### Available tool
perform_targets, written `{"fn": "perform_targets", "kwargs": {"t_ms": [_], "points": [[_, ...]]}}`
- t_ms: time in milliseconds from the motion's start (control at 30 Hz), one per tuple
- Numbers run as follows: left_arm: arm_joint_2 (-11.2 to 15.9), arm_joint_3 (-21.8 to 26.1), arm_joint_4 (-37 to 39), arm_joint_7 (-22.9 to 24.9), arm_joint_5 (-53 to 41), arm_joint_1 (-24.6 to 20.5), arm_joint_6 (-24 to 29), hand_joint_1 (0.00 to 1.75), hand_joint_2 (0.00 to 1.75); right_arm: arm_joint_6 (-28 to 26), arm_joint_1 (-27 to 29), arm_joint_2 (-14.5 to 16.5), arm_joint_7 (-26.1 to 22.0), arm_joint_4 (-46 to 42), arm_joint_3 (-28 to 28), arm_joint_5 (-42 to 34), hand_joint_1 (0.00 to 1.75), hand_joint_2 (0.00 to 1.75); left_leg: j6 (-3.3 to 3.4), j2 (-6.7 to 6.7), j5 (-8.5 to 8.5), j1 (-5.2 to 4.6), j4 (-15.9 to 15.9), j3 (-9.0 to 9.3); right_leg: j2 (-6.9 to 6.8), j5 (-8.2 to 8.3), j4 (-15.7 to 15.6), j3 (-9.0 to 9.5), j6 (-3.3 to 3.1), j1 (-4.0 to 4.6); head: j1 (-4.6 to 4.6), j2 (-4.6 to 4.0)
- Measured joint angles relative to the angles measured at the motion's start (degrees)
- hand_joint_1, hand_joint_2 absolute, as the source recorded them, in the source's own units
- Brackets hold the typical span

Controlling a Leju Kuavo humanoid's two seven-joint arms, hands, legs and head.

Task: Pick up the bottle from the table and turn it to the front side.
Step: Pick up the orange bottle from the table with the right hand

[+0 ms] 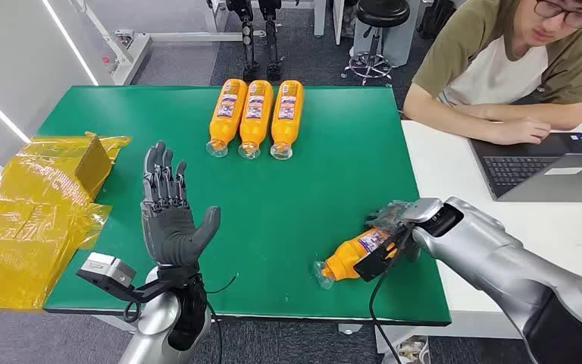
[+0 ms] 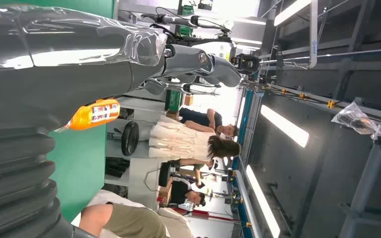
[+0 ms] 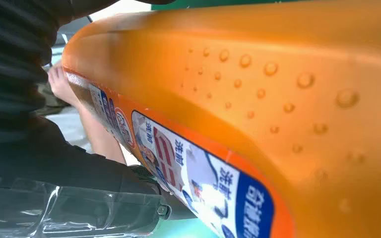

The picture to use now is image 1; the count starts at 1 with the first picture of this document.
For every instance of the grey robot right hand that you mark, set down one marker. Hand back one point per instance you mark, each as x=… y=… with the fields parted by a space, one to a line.
x=391 y=215

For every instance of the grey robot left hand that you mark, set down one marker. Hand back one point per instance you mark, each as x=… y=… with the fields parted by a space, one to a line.
x=168 y=228

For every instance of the orange bottle with clear cap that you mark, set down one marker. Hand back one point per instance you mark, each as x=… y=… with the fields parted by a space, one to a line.
x=226 y=113
x=348 y=256
x=255 y=115
x=287 y=115

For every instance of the person's left forearm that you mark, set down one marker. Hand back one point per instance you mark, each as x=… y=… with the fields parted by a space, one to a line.
x=542 y=114

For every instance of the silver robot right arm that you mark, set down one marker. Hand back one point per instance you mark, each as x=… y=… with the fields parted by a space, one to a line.
x=497 y=261

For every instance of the person's right forearm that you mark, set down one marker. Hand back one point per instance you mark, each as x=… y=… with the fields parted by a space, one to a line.
x=446 y=115

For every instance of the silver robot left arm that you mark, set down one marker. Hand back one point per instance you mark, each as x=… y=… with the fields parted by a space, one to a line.
x=155 y=326

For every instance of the white desk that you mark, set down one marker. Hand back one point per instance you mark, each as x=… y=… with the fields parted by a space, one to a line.
x=471 y=216

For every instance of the clear bag under table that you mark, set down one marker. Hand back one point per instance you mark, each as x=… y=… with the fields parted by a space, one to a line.
x=411 y=351

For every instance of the yellow film wrapped cardboard box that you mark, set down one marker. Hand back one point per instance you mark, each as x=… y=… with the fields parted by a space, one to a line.
x=30 y=226

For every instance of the grey laptop with black keyboard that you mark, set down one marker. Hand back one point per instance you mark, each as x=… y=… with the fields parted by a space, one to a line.
x=527 y=168

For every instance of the person's right hand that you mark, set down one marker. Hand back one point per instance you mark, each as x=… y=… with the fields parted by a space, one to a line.
x=522 y=131

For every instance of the black stool with chrome base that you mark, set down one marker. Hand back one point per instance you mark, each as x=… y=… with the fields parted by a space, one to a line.
x=374 y=45

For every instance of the person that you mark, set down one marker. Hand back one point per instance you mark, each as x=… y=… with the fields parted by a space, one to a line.
x=497 y=65

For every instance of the black bag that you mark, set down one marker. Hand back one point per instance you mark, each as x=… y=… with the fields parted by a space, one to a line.
x=434 y=17

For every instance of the black humanoid robot legs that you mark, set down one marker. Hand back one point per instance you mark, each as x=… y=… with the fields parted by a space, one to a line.
x=258 y=35

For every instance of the black-framed glasses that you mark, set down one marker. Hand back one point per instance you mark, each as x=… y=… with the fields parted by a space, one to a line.
x=567 y=14

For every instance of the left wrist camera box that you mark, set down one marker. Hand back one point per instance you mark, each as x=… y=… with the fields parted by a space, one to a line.
x=107 y=274

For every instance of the white metal stand frame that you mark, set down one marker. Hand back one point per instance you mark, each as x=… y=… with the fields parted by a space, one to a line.
x=130 y=45

